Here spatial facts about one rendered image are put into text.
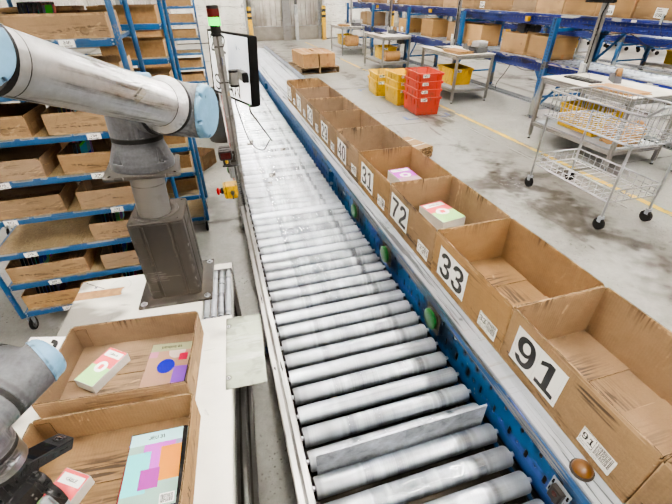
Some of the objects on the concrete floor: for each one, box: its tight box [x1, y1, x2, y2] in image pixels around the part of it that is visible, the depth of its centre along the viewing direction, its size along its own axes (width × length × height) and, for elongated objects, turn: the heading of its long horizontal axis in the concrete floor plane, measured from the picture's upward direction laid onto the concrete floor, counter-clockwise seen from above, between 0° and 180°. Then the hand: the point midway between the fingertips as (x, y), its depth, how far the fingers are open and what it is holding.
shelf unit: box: [0, 0, 179, 330], centre depth 209 cm, size 98×49×196 cm, turn 107°
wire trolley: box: [525, 85, 672, 230], centre depth 339 cm, size 107×56×103 cm, turn 16°
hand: (55, 503), depth 85 cm, fingers closed on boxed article, 8 cm apart
